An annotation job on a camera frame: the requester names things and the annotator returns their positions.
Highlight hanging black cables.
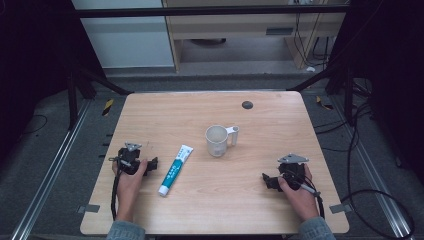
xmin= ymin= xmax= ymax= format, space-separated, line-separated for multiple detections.
xmin=292 ymin=0 xmax=332 ymax=69

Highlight person's right hand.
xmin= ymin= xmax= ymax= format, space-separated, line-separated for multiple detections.
xmin=277 ymin=164 xmax=320 ymax=223

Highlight black slanted stand leg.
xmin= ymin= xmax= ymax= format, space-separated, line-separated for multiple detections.
xmin=285 ymin=64 xmax=355 ymax=125
xmin=65 ymin=64 xmax=134 ymax=132

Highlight black horizontal frame bar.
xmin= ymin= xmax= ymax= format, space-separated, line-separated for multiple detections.
xmin=73 ymin=4 xmax=350 ymax=19

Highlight white cabinet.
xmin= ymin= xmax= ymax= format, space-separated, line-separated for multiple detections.
xmin=70 ymin=0 xmax=175 ymax=70

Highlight light wooden desk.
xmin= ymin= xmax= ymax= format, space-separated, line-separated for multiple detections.
xmin=161 ymin=0 xmax=348 ymax=74

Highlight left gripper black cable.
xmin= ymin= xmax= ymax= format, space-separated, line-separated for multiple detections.
xmin=108 ymin=155 xmax=133 ymax=222

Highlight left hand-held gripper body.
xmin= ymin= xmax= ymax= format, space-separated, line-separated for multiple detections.
xmin=117 ymin=142 xmax=150 ymax=176

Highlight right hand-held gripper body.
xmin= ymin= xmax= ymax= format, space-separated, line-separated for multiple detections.
xmin=277 ymin=152 xmax=310 ymax=192

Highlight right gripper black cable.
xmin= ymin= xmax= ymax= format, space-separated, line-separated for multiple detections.
xmin=289 ymin=170 xmax=326 ymax=220

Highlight dark curtain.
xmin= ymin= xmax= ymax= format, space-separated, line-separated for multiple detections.
xmin=328 ymin=0 xmax=424 ymax=188
xmin=0 ymin=0 xmax=108 ymax=164

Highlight long black floor cable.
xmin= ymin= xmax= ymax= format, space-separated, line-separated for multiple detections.
xmin=313 ymin=99 xmax=417 ymax=240

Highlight aluminium floor rail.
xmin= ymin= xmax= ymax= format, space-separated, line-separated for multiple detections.
xmin=329 ymin=95 xmax=415 ymax=240
xmin=9 ymin=99 xmax=93 ymax=240

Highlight grey metal table bracket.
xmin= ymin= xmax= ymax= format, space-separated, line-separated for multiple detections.
xmin=76 ymin=203 xmax=101 ymax=215
xmin=328 ymin=202 xmax=354 ymax=215

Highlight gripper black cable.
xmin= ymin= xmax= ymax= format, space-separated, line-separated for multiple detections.
xmin=108 ymin=155 xmax=133 ymax=222
xmin=289 ymin=170 xmax=326 ymax=220

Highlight person's left hand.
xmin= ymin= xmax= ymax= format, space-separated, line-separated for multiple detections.
xmin=112 ymin=159 xmax=149 ymax=204

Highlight white plastic cup with handle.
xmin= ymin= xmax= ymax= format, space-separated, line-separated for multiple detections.
xmin=204 ymin=124 xmax=241 ymax=158

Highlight yellow and black tape strip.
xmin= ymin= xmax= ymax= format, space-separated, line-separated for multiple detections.
xmin=101 ymin=98 xmax=115 ymax=117
xmin=315 ymin=95 xmax=335 ymax=112

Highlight white and teal toothpaste tube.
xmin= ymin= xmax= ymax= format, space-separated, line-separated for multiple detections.
xmin=157 ymin=144 xmax=195 ymax=198

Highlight thin black floor cable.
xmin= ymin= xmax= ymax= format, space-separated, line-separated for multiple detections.
xmin=20 ymin=114 xmax=49 ymax=136

